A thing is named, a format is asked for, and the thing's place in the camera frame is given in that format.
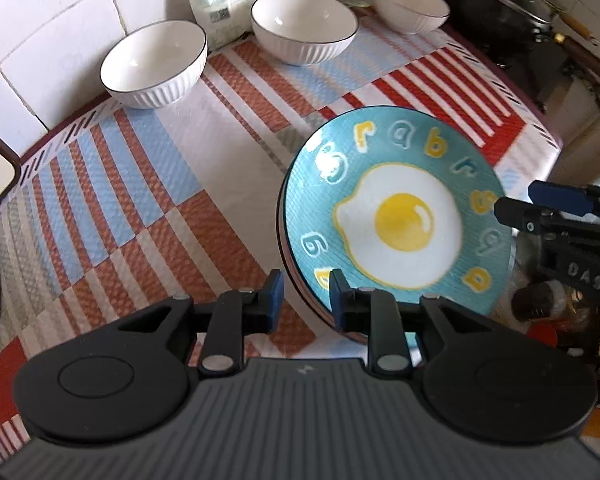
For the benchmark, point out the black wok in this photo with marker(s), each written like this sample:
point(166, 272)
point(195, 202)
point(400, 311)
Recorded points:
point(485, 15)

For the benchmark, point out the white ribbed bowl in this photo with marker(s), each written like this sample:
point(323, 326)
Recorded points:
point(155, 55)
point(410, 2)
point(304, 20)

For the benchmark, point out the striped tablecloth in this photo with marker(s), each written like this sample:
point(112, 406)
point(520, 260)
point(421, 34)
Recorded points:
point(145, 200)

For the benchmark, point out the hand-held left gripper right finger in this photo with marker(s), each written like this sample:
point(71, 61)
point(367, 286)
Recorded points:
point(336, 301)

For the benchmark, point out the blue fried egg plate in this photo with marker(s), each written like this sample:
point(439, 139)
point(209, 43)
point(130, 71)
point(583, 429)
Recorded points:
point(405, 220)

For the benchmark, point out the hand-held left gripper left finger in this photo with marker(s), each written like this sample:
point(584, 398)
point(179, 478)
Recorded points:
point(276, 296)

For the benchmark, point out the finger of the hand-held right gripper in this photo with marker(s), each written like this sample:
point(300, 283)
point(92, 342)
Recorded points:
point(560, 196)
point(520, 215)

